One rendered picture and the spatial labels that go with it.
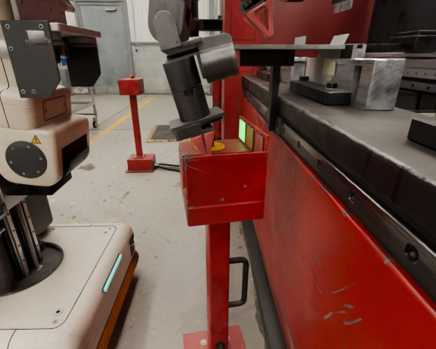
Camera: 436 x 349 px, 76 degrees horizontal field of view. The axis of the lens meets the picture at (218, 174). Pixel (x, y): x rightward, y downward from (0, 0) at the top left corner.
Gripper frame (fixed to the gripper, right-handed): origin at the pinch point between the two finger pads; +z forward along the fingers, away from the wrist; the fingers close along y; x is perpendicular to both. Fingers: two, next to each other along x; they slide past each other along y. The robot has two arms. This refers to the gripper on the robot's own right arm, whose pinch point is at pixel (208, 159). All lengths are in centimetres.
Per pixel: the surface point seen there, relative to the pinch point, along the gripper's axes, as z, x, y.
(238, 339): 67, 7, -7
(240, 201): 8.5, -5.3, 3.4
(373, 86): -5.0, -3.2, 34.6
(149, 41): -53, 753, -10
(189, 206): 5.8, -5.2, -6.4
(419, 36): -8, 13, 60
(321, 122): -3.8, -9.5, 19.9
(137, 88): -2, 189, -26
